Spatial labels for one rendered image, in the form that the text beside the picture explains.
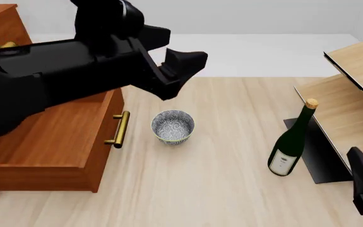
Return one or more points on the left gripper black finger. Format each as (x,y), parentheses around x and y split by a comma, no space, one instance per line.
(157,37)
(186,63)

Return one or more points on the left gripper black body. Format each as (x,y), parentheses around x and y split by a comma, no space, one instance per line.
(165,88)

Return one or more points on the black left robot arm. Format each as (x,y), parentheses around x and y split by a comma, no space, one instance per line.
(58,71)

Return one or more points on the dark green wine bottle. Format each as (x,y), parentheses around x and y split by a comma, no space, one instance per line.
(287,151)

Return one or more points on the wooden cabinet drawer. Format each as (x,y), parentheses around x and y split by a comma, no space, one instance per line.
(58,142)

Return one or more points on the wooden cabinet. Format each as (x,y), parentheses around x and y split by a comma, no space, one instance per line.
(1,26)

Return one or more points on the blue patterned bowl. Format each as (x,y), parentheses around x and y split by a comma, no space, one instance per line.
(173,127)

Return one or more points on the pale wood shelf rack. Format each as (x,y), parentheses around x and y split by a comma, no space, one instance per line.
(351,99)

